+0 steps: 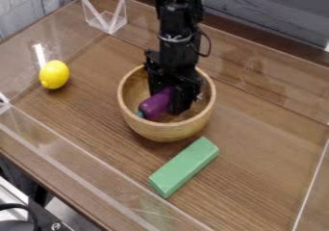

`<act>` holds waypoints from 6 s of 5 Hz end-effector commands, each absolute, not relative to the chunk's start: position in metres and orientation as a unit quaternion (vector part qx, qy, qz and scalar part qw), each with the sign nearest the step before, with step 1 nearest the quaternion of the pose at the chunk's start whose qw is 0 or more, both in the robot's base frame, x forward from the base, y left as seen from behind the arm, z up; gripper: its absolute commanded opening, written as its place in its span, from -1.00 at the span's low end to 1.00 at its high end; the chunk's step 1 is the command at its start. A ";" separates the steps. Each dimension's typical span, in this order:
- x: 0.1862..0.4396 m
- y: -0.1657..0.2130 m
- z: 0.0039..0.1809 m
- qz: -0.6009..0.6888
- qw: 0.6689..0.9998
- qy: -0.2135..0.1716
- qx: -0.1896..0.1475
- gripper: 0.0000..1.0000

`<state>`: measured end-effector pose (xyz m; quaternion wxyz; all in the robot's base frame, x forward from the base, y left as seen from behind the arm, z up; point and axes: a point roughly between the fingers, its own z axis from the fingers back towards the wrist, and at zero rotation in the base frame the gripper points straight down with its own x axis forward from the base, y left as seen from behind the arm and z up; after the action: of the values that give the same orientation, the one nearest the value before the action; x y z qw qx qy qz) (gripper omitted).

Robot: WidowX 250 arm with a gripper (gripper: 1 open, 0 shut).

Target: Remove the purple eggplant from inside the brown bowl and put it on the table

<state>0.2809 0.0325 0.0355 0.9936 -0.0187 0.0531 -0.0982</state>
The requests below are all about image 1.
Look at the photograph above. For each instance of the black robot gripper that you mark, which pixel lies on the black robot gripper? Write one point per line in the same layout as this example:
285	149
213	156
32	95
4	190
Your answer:
172	67

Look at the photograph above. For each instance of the purple toy eggplant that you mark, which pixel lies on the purple toy eggplant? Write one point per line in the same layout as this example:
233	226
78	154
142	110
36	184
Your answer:
154	106

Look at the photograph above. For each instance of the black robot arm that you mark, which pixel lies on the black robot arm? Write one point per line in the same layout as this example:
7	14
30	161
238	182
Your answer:
178	16

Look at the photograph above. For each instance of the brown wooden bowl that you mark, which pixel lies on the brown wooden bowl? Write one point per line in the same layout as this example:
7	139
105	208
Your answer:
166	128

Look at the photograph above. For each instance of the green rectangular block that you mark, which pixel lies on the green rectangular block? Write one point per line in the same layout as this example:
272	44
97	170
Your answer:
169	178

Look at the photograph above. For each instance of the yellow toy lemon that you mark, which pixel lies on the yellow toy lemon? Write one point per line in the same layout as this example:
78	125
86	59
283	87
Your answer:
54	75

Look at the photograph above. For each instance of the clear acrylic corner bracket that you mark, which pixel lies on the clear acrylic corner bracket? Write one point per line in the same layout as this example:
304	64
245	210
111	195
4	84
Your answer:
105	21

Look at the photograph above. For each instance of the clear acrylic tray wall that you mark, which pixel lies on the clear acrylic tray wall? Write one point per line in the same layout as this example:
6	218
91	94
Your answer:
117	203

